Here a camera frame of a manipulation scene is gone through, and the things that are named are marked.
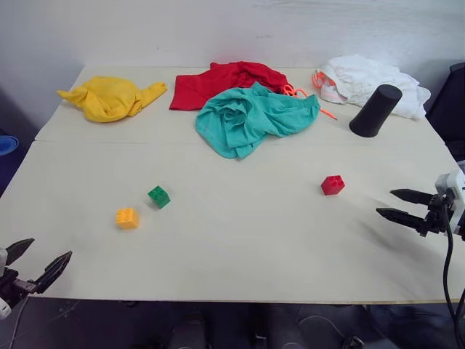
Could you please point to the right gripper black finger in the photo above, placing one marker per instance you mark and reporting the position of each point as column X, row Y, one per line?
column 403, row 218
column 414, row 197

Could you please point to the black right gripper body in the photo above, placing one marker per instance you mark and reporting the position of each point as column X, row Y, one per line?
column 436, row 220

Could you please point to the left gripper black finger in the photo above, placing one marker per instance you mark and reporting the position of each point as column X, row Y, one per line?
column 54, row 270
column 18, row 251

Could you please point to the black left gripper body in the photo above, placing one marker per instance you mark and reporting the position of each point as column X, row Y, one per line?
column 14, row 287

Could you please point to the red toy building block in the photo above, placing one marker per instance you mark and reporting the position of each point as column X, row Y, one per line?
column 331, row 186

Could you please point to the yellow toy building block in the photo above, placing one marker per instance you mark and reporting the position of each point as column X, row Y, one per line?
column 127, row 220

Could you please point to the green toy building block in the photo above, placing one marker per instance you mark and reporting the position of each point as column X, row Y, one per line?
column 160, row 198

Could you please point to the black plastic cup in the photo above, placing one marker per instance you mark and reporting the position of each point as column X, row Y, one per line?
column 374, row 112

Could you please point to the black chair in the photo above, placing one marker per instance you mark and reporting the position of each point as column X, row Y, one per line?
column 448, row 109

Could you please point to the blue round container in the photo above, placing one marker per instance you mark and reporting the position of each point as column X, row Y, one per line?
column 6, row 144

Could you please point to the crumpled white cloth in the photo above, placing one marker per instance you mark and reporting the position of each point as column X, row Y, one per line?
column 363, row 78

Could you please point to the crumpled yellow cloth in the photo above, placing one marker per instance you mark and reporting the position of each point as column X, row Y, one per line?
column 109, row 98

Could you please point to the crumpled teal cloth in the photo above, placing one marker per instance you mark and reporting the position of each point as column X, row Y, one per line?
column 247, row 116

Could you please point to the crumpled red cloth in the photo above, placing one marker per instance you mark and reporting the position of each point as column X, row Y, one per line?
column 203, row 87

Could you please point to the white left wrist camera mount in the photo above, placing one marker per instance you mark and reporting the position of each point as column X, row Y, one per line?
column 2, row 260

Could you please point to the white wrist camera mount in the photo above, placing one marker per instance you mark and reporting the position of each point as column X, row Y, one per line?
column 456, row 183
column 2, row 260

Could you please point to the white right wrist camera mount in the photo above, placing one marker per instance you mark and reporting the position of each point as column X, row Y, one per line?
column 456, row 183

